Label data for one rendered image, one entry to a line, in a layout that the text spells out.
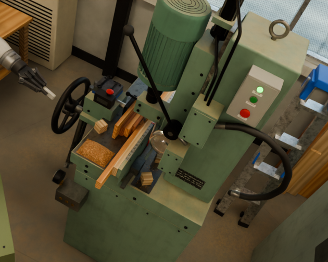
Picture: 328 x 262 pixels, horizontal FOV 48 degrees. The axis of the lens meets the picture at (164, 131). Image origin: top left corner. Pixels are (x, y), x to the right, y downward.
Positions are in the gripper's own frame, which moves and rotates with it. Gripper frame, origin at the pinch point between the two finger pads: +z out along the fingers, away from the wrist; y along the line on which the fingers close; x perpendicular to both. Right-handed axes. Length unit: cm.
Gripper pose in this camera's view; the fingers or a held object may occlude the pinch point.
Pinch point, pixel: (48, 93)
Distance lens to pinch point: 188.7
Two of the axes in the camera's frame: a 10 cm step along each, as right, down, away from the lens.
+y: 3.9, -5.9, 7.0
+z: 7.3, 6.6, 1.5
